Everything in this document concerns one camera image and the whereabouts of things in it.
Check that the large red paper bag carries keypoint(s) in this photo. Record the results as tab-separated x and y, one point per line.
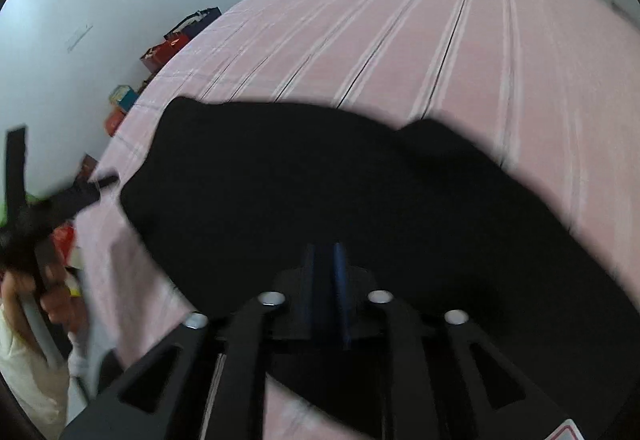
156	57

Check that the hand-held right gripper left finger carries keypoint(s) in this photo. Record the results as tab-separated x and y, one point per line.
315	292

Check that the orange box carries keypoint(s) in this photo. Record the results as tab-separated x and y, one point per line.
114	122

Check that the person's white clothing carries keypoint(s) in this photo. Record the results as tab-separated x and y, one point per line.
25	370

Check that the navy blue paper bag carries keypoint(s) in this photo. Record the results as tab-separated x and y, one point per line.
197	19

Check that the teal box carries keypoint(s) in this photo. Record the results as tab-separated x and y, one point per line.
122	98

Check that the small red paper bag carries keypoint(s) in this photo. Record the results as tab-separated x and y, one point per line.
177	42

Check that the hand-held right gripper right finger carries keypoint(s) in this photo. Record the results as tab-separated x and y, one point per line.
341	295

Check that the black pants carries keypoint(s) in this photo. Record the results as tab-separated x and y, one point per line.
300	180

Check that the person's left hand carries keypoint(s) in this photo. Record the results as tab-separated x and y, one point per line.
62	305

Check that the bed with pink striped sheet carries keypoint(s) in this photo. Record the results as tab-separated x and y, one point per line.
400	44

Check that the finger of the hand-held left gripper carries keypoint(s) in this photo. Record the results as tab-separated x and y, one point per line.
15	159
80	197

